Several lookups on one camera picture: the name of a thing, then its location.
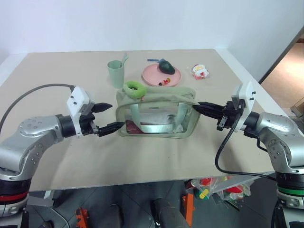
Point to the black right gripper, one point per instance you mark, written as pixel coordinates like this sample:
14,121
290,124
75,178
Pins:
229,116

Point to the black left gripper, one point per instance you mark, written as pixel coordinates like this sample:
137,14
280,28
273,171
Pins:
86,124

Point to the green pouch with clear window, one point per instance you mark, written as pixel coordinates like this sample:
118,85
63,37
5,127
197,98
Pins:
161,95

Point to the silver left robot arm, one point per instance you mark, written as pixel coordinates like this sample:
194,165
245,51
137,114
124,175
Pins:
31,137

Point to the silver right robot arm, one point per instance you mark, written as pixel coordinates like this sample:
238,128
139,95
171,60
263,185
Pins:
282,135

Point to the santa figure in clear wrapper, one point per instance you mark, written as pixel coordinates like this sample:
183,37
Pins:
199,71

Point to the light green plastic cup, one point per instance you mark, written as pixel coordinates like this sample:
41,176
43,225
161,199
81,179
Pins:
116,74

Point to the small red toy figure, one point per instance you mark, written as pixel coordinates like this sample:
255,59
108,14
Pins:
165,81

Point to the dark green avocado toy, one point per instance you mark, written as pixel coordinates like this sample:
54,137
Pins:
166,67

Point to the light green toothbrush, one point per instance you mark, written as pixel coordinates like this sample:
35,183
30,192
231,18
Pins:
124,59

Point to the pink round plate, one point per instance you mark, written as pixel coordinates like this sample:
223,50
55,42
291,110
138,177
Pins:
152,76

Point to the blue plastic stick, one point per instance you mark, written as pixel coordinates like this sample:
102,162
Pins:
152,60

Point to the clear bag of colourful toys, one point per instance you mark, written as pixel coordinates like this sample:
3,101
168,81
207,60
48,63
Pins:
213,187

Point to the brown cardboard box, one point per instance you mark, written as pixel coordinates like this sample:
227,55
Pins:
298,105

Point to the orange black clamp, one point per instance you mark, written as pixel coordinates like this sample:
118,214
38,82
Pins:
82,217
189,209

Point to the dark rounded shape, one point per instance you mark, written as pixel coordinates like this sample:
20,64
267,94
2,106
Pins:
169,213

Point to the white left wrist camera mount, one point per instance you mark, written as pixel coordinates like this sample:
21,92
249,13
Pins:
77,97

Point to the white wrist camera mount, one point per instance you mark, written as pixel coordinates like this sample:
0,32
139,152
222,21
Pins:
247,95
77,97

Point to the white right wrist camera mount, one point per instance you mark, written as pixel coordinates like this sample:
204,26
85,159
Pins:
247,95

